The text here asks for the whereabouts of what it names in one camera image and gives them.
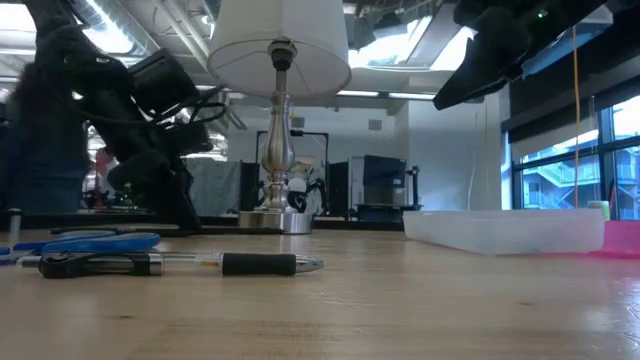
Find ceiling light strip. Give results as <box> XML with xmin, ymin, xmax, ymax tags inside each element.
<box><xmin>337</xmin><ymin>89</ymin><xmax>436</xmax><ymax>101</ymax></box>

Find large window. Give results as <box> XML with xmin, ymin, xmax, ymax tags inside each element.
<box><xmin>502</xmin><ymin>94</ymin><xmax>640</xmax><ymax>221</ymax></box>

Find white shade table lamp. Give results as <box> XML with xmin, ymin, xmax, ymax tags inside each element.
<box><xmin>206</xmin><ymin>0</ymin><xmax>353</xmax><ymax>235</ymax></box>

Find pen with black grip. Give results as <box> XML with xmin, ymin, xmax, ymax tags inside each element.
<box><xmin>17</xmin><ymin>251</ymin><xmax>325</xmax><ymax>280</ymax></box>

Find grey covered cabinet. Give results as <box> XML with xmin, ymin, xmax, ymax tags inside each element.
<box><xmin>184</xmin><ymin>158</ymin><xmax>261</xmax><ymax>217</ymax></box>

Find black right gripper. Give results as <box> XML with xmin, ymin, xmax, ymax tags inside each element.
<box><xmin>432</xmin><ymin>0</ymin><xmax>609</xmax><ymax>111</ymax></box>

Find clear plastic supply box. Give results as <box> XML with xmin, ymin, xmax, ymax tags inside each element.
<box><xmin>402</xmin><ymin>208</ymin><xmax>607</xmax><ymax>256</ymax></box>

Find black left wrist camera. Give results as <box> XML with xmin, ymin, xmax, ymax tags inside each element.
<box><xmin>127</xmin><ymin>49</ymin><xmax>201</xmax><ymax>119</ymax></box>

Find blue handled scissors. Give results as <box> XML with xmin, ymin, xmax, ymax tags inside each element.
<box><xmin>0</xmin><ymin>229</ymin><xmax>162</xmax><ymax>266</ymax></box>

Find black cabinet machine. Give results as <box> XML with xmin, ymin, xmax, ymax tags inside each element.
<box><xmin>328</xmin><ymin>154</ymin><xmax>422</xmax><ymax>222</ymax></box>

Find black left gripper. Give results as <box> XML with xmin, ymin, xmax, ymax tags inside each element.
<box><xmin>107</xmin><ymin>122</ymin><xmax>216</xmax><ymax>232</ymax></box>

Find beige hanging cable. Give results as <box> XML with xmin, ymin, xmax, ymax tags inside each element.
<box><xmin>571</xmin><ymin>24</ymin><xmax>581</xmax><ymax>209</ymax></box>

